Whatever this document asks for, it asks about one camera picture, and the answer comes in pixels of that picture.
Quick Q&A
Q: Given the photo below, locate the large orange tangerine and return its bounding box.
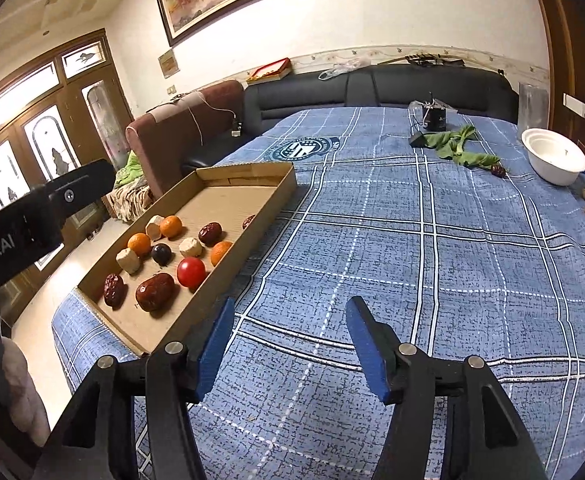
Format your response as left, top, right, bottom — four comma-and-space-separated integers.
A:
126, 232, 151, 258

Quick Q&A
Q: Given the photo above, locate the white plastic bowl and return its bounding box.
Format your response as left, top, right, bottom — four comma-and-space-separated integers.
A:
521, 128, 585, 186

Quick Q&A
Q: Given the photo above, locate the brown armchair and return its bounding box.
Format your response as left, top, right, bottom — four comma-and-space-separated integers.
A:
125, 80, 244, 197

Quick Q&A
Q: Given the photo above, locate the beige fruit piece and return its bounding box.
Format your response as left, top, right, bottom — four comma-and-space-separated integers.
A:
145, 214, 164, 242
178, 236, 204, 258

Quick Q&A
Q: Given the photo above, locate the dark plum fruit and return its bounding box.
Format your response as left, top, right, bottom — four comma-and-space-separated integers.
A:
150, 243, 173, 266

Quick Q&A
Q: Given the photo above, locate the dark date near vegetable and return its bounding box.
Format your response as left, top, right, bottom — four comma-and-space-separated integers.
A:
491, 164, 506, 178

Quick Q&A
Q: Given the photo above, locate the white gloved left hand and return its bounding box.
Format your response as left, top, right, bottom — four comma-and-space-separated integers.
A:
0, 317, 50, 448

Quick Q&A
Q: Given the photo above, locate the small orange tangerine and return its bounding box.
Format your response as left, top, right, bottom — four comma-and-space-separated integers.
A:
210, 240, 233, 266

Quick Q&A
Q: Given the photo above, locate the blue plaid tablecloth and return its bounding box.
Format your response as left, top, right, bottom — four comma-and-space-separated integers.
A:
51, 105, 585, 480

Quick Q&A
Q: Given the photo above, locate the dark red date upper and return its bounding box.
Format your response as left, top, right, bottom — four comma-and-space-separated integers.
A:
198, 222, 223, 247

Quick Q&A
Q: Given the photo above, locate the small black box device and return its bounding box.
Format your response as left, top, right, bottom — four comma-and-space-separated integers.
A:
422, 99, 447, 132

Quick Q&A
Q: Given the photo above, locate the red tomato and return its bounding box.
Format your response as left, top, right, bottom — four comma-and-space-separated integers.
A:
176, 257, 207, 289

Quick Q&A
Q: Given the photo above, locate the large red jujube date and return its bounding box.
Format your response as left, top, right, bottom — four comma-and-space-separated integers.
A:
135, 273, 175, 312

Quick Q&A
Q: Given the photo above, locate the dark red date left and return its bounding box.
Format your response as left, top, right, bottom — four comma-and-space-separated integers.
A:
102, 273, 126, 309

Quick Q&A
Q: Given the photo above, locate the clear plastic container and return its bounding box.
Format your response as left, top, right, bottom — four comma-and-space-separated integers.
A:
517, 82, 550, 133

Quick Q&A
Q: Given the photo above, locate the beige fruit piece upper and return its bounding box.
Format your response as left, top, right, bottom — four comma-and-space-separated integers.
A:
145, 214, 164, 242

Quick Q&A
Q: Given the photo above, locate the cardboard tray box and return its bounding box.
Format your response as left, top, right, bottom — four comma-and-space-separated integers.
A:
76, 162, 297, 356

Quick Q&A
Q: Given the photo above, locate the green leafy vegetable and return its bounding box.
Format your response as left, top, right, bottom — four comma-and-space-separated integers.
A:
424, 125, 501, 170

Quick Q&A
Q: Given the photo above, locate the dark red date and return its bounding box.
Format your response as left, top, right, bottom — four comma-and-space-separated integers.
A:
198, 222, 223, 247
102, 273, 126, 309

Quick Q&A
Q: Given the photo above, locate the red book on sofa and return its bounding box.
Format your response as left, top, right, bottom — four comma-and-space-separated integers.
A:
247, 58, 293, 86

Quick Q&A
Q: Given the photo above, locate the black leather sofa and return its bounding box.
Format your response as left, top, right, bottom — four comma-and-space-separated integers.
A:
181, 64, 518, 176

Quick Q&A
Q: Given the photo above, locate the black wedge object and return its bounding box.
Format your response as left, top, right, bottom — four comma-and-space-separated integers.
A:
409, 132, 427, 148

